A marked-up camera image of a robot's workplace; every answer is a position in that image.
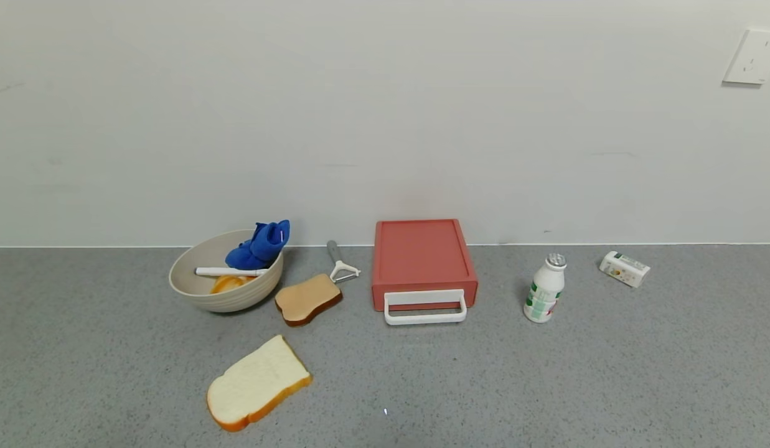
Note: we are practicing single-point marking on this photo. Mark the small white carton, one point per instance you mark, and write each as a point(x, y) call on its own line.
point(624, 269)

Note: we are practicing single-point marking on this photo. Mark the white wall socket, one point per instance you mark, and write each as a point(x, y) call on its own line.
point(755, 56)

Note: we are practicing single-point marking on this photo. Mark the blue cloth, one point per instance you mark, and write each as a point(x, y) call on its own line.
point(260, 249)

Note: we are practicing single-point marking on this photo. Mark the orange toy food piece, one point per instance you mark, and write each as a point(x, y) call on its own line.
point(229, 284)

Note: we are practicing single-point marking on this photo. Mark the beige ribbed bowl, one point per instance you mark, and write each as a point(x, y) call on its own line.
point(198, 292)

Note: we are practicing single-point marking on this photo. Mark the white green yogurt bottle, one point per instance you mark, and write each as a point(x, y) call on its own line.
point(543, 298)

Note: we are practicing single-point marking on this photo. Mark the white bread slice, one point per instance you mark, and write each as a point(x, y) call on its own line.
point(254, 386)

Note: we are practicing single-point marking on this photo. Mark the brown toast slice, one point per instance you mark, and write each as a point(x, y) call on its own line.
point(307, 297)

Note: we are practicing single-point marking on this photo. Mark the white marker pen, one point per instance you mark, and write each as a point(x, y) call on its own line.
point(223, 272)

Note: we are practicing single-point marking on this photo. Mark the grey white peeler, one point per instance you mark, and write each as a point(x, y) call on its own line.
point(335, 255)

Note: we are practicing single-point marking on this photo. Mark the red drawer cabinet case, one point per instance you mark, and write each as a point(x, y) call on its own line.
point(422, 255)

